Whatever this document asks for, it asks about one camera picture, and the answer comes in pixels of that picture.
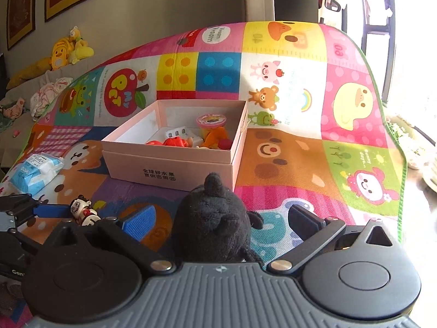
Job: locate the black window frame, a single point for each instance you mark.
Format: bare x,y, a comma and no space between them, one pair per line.
389,41

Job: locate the colourful cartoon play mat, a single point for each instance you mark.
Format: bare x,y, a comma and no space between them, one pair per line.
290,92

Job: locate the pink slime cup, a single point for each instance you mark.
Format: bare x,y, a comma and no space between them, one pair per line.
211,121

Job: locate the pink white crumpled clothes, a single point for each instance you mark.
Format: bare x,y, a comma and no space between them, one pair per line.
47,95

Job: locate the green potted plant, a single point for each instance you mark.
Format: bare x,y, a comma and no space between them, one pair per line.
406,140

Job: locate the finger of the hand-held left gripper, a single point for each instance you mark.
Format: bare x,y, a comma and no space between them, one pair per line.
51,210
24,245

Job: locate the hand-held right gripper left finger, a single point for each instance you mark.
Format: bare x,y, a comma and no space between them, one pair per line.
140,219

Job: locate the small doll on sofa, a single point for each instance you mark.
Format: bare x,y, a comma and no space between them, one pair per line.
13,107

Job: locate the orange white small plush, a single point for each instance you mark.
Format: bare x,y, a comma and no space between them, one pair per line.
75,33

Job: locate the pink cardboard box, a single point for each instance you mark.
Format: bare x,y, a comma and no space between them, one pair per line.
136,143

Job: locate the orange plastic toy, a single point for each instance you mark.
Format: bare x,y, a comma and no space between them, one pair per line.
215,136

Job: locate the tall red gold picture frame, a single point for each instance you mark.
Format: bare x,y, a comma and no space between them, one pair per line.
20,6

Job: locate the green cloth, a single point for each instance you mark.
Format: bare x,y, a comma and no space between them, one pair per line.
5,121

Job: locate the black plush toy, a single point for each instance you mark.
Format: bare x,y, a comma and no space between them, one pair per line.
208,218

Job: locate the flat red plastic toy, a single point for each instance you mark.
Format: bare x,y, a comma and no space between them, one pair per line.
153,142

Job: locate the long yellow pillow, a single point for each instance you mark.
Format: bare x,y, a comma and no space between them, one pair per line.
30,73

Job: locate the beige sofa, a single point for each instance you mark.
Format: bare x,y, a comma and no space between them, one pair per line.
13,143

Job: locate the blue white wet wipes pack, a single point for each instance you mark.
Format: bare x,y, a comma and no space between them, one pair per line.
34,172

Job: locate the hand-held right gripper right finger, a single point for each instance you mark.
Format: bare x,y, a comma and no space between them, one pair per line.
304,220

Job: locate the yellow green plush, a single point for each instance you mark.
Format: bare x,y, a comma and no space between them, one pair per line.
83,53

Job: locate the round red plastic toy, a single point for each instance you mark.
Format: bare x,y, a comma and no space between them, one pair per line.
174,141

